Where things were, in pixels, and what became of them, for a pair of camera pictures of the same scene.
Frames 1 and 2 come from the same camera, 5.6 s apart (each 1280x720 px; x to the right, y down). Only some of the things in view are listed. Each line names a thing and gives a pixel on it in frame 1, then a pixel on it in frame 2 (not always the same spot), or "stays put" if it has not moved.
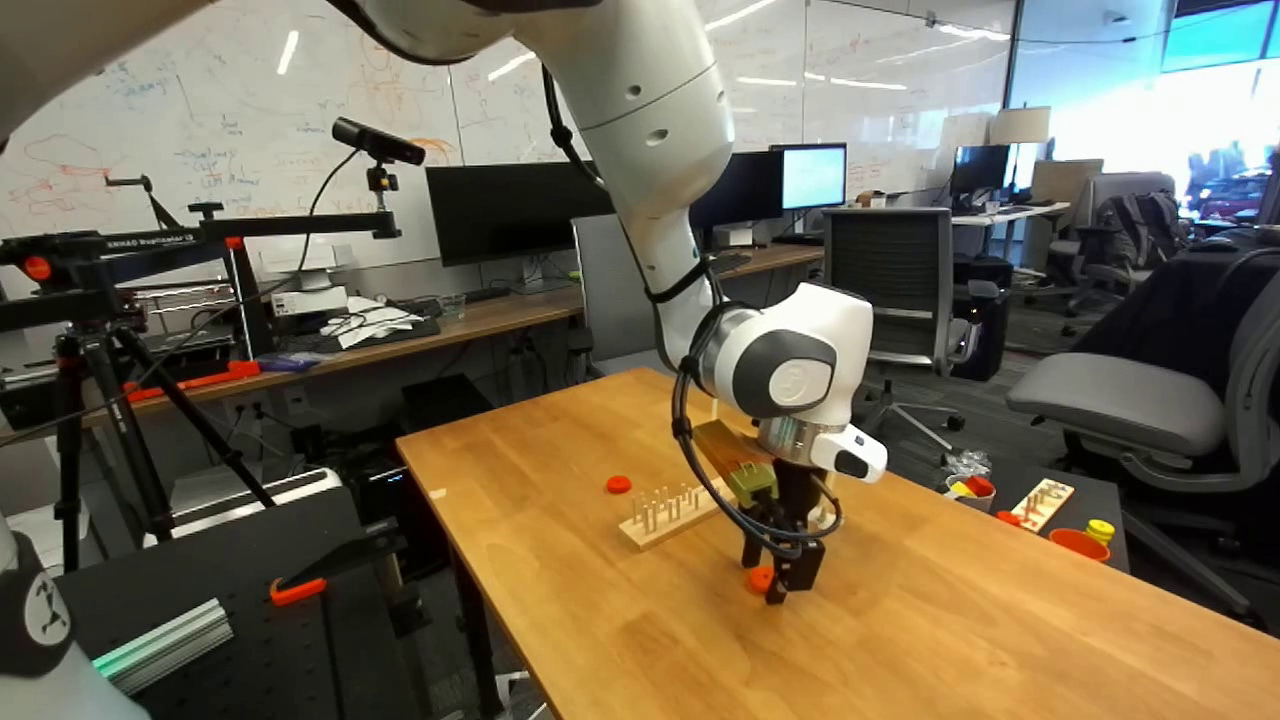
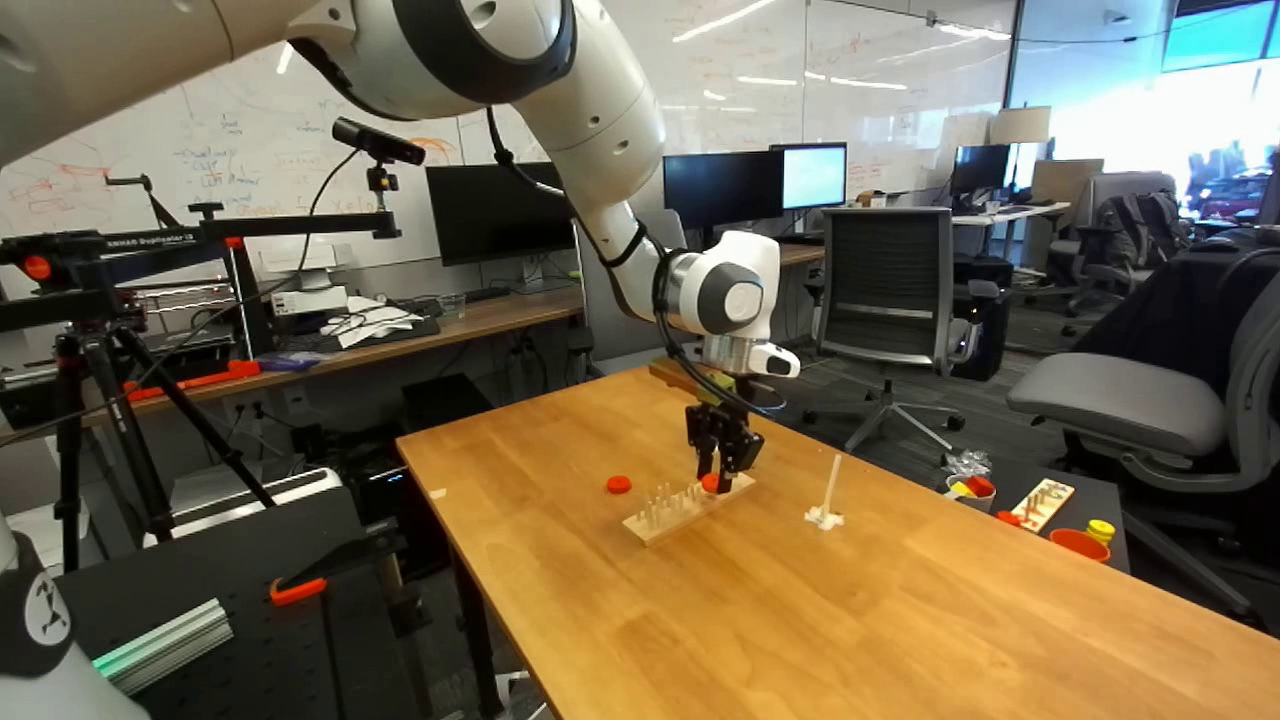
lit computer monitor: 811,178 stays put
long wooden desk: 431,324 stays put
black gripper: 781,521 -> 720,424
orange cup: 1080,540 stays put
